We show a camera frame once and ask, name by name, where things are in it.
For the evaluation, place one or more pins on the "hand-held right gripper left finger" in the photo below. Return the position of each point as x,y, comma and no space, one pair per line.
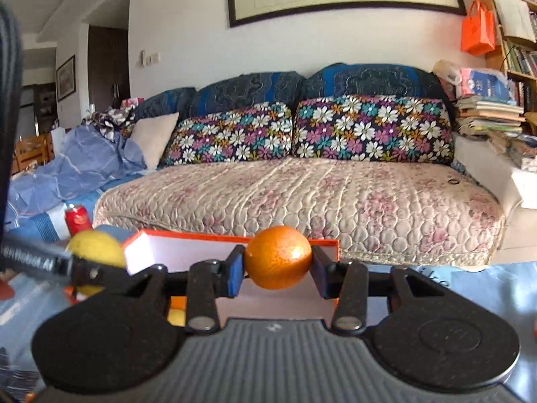
235,273

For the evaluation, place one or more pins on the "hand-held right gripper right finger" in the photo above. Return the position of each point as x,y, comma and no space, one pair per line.
321,275

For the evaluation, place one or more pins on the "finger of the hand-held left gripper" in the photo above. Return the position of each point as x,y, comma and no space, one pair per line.
90,273

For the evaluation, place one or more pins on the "yellow lemon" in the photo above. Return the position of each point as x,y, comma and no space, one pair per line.
98,245
176,317

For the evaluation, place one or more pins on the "large orange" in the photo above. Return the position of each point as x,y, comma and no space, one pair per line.
278,257

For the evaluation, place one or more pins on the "orange cardboard box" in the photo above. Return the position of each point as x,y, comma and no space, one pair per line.
188,256

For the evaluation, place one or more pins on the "small tangerine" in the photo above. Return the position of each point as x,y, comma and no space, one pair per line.
178,302

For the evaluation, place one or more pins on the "red soda can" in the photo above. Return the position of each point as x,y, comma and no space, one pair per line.
77,218

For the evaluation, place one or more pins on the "sofa with quilted cover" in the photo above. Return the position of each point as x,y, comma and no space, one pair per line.
293,201

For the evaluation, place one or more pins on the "blue checked bed sheet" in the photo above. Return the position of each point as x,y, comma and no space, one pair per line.
71,168

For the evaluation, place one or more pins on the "wooden chair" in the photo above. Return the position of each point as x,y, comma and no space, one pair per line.
31,153

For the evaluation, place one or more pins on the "floral cushion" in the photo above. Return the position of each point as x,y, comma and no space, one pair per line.
373,128
230,134

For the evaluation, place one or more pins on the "beige pillow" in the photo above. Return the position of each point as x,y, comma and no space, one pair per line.
155,138

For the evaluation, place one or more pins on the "patterned clothes pile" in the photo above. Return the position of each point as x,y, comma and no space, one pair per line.
109,121

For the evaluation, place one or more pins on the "light blue tablecloth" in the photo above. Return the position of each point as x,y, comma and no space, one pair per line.
482,279

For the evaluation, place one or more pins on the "dark blue patterned cushion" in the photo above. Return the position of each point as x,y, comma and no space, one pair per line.
369,79
165,105
247,88

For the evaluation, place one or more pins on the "white cloth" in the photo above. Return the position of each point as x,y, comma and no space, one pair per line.
482,163

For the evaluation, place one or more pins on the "dark wooden door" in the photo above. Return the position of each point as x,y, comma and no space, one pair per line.
107,67

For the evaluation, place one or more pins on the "stack of books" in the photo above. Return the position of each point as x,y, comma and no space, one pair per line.
486,113

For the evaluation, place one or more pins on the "clear plastic bag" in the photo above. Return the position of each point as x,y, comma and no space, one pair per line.
447,72

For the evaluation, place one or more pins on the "orange paper bag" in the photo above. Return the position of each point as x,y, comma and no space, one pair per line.
478,29

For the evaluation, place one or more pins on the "wooden bookshelf with books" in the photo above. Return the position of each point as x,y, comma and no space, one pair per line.
516,16

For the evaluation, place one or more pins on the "small framed wall picture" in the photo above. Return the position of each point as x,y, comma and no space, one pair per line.
66,77

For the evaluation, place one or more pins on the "white wall switch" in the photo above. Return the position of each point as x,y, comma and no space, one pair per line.
149,58

